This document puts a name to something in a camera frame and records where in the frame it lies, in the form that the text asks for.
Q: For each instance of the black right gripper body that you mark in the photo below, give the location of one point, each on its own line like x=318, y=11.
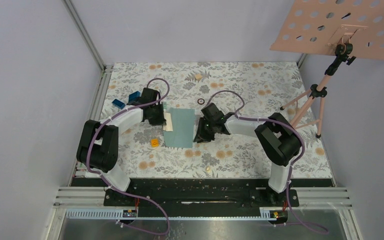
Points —
x=212, y=122

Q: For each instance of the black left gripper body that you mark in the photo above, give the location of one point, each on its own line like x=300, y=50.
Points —
x=158, y=117

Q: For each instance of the tan lined letter paper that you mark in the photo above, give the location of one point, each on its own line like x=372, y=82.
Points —
x=168, y=127

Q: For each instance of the teal paper envelope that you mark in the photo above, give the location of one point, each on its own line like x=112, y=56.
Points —
x=183, y=123

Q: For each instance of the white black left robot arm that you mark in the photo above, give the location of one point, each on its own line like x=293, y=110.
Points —
x=98, y=147

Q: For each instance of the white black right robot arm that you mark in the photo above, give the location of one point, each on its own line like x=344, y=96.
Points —
x=279, y=140

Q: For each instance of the large blue lego brick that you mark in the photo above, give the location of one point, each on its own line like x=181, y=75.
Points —
x=134, y=99

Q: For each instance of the small orange lego brick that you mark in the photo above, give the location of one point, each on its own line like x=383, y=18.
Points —
x=155, y=143

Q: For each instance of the small blue lego brick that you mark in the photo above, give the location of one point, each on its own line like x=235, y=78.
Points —
x=119, y=104

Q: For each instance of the small tan wooden cube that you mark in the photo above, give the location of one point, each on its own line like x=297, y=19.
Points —
x=198, y=76

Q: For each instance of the floral patterned table mat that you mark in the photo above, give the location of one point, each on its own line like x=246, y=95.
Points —
x=257, y=89

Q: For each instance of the pink music stand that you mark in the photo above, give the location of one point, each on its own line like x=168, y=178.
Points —
x=345, y=29

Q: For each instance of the aluminium frame post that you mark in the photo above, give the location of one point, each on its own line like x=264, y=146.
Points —
x=72, y=11

